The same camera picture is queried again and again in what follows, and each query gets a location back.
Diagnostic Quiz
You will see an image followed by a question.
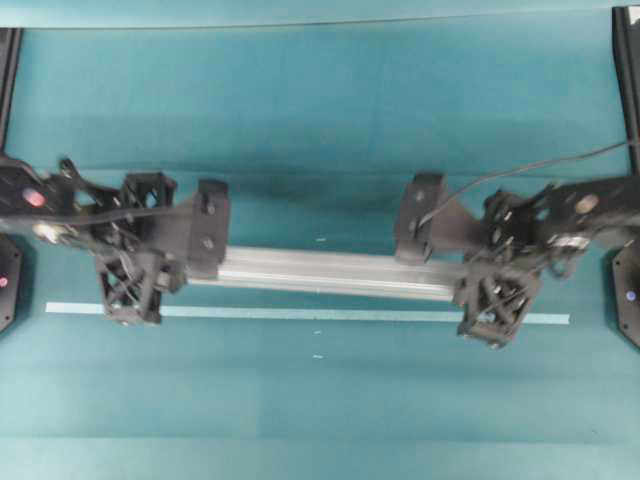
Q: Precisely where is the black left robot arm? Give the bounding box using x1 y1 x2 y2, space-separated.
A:
1 156 190 325

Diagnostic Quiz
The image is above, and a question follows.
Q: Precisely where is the black frame post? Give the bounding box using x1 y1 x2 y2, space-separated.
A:
612 5 639 175
0 28 23 151

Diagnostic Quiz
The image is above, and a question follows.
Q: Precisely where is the black right frame post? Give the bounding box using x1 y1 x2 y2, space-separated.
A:
612 5 639 175

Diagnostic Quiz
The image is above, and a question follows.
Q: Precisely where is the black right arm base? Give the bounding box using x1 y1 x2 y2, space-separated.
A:
612 241 640 348

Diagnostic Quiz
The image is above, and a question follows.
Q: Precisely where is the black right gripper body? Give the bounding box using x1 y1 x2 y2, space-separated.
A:
429 189 589 281

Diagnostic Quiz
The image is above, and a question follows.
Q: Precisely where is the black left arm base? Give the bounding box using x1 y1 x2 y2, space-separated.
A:
0 235 23 331

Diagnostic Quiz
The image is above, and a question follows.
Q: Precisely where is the black left frame post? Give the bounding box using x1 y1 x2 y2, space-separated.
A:
0 28 23 151

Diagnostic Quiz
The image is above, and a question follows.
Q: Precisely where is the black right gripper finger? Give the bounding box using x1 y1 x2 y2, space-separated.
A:
457 264 541 349
483 190 542 235

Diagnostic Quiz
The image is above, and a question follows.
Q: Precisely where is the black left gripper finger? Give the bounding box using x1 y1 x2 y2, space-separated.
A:
119 172 177 212
97 251 178 325

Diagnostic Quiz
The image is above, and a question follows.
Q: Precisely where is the light blue tape strip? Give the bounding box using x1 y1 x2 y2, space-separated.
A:
45 302 570 326

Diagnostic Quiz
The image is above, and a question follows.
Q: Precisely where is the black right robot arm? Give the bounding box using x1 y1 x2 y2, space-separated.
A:
414 174 639 348

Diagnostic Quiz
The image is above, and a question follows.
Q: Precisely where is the black right camera cable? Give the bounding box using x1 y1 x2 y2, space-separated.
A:
417 139 636 234

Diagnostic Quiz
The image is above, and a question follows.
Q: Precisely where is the teal table cloth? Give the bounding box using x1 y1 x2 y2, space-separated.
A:
1 10 639 479

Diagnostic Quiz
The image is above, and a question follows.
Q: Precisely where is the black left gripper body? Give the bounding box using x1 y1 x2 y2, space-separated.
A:
47 159 192 262

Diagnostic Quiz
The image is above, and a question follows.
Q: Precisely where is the silver aluminium extrusion rail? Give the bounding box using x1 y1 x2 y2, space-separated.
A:
187 247 467 301

